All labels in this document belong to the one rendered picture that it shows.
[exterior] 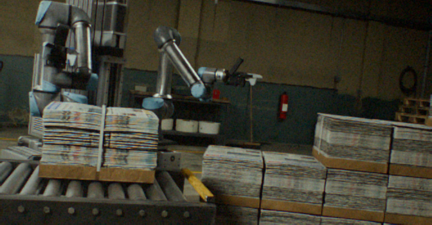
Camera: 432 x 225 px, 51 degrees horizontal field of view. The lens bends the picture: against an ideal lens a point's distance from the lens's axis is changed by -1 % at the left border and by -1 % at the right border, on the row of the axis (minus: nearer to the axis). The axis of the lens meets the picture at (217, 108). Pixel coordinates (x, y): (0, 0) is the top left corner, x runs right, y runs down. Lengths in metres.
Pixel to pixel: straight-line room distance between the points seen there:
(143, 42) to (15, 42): 2.23
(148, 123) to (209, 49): 7.39
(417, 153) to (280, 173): 0.64
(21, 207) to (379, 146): 1.57
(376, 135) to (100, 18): 1.50
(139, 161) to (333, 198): 1.03
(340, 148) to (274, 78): 7.16
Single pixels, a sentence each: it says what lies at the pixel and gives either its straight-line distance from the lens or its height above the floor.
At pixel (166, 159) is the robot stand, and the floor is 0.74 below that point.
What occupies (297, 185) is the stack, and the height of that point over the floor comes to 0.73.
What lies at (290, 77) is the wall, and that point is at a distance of 9.44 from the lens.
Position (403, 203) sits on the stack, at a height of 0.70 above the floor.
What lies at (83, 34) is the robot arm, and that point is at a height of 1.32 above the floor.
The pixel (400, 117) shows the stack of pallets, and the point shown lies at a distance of 8.90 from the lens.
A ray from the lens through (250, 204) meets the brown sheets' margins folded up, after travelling 2.20.
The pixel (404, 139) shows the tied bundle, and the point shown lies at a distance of 2.28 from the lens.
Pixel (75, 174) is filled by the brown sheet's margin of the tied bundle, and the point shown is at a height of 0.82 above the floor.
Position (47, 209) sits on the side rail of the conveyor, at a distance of 1.35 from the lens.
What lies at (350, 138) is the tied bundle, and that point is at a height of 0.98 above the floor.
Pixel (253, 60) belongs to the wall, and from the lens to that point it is 9.15.
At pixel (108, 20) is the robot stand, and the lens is 2.48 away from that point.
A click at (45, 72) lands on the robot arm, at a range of 1.98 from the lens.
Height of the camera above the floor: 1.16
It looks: 3 degrees down
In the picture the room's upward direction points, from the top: 6 degrees clockwise
